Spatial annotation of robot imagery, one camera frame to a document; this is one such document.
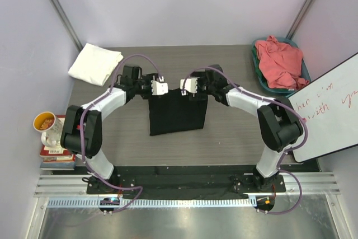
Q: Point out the black floral t shirt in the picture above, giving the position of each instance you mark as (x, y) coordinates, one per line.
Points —
(174, 112)

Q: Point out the bottom book in stack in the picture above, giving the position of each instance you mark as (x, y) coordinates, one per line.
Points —
(59, 163)

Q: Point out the aluminium rail frame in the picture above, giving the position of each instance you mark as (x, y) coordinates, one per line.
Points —
(72, 185)

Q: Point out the whiteboard with red writing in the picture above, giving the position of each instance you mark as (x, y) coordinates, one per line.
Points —
(329, 106)

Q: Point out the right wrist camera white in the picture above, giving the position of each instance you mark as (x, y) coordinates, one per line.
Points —
(188, 86)

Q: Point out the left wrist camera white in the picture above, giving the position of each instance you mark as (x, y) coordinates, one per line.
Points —
(159, 86)

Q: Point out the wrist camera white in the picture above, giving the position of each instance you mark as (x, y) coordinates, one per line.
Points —
(188, 86)
(159, 86)

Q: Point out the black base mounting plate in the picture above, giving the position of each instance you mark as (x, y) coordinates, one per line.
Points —
(197, 181)

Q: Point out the white slotted cable duct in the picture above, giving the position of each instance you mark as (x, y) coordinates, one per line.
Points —
(110, 202)

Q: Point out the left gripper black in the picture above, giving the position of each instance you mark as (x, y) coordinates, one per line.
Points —
(148, 78)

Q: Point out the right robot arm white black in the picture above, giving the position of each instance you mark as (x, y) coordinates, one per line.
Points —
(280, 125)

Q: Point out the floral mug yellow inside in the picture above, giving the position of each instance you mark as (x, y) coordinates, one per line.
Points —
(50, 127)

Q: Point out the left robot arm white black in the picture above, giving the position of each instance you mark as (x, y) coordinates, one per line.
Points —
(82, 129)

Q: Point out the folded white t shirt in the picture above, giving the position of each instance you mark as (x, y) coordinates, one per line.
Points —
(94, 64)

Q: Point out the pink crumpled t shirt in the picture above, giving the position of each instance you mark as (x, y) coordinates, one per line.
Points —
(280, 64)

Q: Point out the teal plastic basket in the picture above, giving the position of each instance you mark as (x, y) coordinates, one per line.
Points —
(260, 76)

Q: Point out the red top book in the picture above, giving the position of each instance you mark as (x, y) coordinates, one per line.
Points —
(54, 151)

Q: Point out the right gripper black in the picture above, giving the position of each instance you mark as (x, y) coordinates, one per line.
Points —
(199, 95)

